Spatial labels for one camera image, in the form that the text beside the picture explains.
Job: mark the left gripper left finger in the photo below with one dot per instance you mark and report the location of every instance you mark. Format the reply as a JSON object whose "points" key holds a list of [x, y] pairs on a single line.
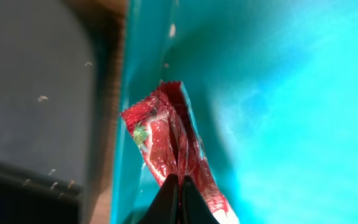
{"points": [[165, 206]]}

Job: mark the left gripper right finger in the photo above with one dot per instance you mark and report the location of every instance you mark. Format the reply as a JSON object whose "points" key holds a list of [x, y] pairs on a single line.
{"points": [[194, 209]]}

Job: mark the red snack wrapper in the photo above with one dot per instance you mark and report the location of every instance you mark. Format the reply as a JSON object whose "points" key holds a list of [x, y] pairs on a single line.
{"points": [[163, 127]]}

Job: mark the black plastic tray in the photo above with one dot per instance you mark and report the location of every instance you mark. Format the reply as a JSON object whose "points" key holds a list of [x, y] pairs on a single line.
{"points": [[46, 98]]}

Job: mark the teal serving tray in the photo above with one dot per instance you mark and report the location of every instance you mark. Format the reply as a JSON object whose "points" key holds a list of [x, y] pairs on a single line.
{"points": [[273, 86]]}

